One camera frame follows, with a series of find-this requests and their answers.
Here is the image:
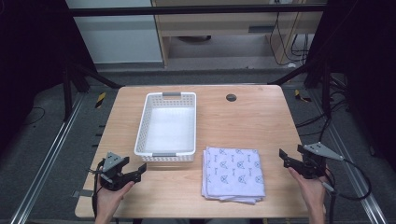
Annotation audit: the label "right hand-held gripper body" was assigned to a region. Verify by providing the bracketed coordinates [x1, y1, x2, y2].
[290, 142, 346, 180]

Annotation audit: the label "person's right hand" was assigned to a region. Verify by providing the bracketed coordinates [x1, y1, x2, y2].
[287, 167, 330, 215]

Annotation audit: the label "yellow black striped tape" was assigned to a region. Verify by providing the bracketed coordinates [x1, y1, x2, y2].
[94, 91, 107, 109]
[294, 89, 313, 104]

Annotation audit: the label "black floor cables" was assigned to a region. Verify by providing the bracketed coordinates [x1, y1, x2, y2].
[294, 74, 354, 138]

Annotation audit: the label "light wooden desk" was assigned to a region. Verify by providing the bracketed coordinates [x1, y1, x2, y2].
[150, 0, 326, 67]

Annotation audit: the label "black cables under desk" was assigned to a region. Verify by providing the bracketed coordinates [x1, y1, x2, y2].
[268, 11, 313, 67]

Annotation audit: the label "thin black floor cable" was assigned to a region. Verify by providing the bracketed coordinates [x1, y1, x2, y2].
[21, 105, 47, 127]

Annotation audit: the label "dark curtain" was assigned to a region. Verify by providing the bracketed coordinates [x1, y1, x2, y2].
[306, 0, 396, 172]
[0, 0, 97, 157]

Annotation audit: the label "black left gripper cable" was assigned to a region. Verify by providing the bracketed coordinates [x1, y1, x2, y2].
[89, 159, 106, 219]

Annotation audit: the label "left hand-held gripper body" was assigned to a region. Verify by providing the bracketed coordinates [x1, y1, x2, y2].
[99, 151, 140, 191]

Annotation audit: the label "aluminium floor rail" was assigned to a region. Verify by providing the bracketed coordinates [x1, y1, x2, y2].
[310, 89, 389, 224]
[9, 92, 86, 224]

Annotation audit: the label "white plastic basket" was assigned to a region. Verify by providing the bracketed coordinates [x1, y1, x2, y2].
[134, 91, 198, 163]

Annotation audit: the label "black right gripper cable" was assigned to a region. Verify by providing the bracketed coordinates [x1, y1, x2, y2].
[321, 158, 373, 224]

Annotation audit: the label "folded lilac patterned cloth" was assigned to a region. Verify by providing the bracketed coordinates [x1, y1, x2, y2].
[201, 146, 266, 205]

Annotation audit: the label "black horizontal frame bar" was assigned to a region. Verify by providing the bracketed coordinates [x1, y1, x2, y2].
[68, 4, 327, 18]

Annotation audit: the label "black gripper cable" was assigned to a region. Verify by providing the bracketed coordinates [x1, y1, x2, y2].
[89, 159, 106, 219]
[321, 158, 373, 224]

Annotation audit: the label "person's left hand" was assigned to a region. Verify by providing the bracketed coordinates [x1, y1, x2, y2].
[94, 181, 135, 217]

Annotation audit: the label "grey tape strip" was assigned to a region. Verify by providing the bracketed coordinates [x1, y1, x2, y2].
[71, 189, 94, 199]

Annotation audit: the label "black metal stand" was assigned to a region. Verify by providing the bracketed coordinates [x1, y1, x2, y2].
[61, 54, 125, 123]
[268, 57, 333, 119]

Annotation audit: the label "white cabinet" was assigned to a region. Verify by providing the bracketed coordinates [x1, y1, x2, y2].
[64, 0, 164, 65]

